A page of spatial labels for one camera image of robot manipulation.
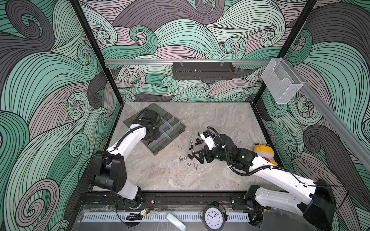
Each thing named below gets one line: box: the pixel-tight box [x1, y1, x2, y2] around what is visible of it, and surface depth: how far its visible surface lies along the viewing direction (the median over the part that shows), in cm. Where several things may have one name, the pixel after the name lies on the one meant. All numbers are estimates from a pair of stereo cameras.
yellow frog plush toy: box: [253, 142, 278, 166], surface depth 86 cm
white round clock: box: [202, 201, 228, 231], surface depth 68 cm
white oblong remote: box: [166, 212, 187, 231], surface depth 66 cm
